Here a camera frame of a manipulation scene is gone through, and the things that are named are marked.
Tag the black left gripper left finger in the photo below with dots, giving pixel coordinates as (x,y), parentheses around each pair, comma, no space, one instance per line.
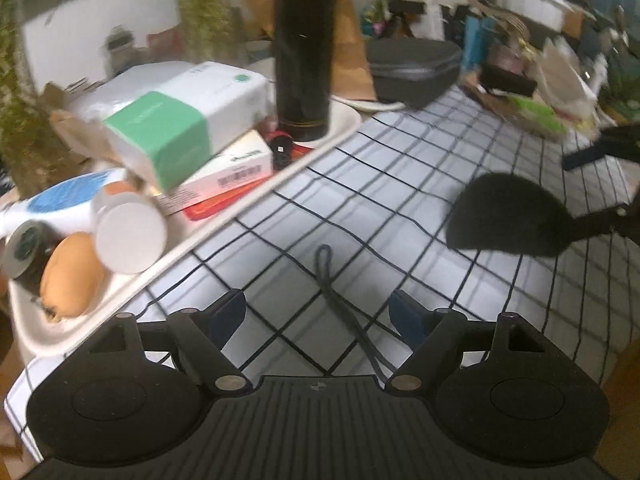
(200,335)

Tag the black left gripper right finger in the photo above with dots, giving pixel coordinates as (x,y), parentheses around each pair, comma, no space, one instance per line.
(433,337)

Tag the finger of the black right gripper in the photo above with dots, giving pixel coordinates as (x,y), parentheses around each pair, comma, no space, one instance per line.
(620,219)
(621,142)

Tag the black fuzzy plush object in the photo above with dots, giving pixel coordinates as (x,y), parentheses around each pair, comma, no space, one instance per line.
(508,213)

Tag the white plastic bag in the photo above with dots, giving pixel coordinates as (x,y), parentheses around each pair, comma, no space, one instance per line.
(560,83)

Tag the green snack packet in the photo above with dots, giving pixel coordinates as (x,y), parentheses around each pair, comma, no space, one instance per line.
(538,114)

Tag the glass snack dish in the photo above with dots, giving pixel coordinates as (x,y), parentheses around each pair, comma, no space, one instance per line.
(469,84)

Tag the white black grid tablecloth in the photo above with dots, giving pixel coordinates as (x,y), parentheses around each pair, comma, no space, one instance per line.
(380,200)

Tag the white jar with lid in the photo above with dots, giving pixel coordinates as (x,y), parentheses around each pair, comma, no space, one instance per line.
(129,233)

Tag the tan egg-shaped pouch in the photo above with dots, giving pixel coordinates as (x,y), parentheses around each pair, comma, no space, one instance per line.
(72,277)

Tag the black small box in dish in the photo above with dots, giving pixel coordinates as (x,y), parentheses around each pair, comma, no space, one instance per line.
(493,78)

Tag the white round basin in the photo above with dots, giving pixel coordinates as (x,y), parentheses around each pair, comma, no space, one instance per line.
(550,13)

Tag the pink white flat box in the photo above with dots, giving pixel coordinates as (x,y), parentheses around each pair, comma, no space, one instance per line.
(247,160)

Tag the blue product box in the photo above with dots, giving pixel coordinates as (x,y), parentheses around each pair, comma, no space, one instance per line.
(479,34)

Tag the white blue tube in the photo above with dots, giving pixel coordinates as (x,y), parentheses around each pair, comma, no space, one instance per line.
(65,208)

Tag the black round tin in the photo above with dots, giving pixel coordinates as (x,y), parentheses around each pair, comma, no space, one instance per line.
(28,250)

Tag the green white tissue box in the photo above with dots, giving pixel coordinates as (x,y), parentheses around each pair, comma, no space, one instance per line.
(169,133)

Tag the dark grey zipper case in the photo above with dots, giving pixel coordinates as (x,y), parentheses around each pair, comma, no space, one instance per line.
(413,71)

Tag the left glass vase bamboo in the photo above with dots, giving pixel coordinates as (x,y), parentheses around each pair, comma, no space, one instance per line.
(33,154)

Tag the brown paper bag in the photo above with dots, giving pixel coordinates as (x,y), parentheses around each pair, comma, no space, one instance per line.
(351,77)

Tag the glass vase with bamboo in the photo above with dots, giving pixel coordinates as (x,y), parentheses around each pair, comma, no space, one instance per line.
(207,31)

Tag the black thermos bottle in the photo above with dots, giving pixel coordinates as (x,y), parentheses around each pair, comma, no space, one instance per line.
(303,32)

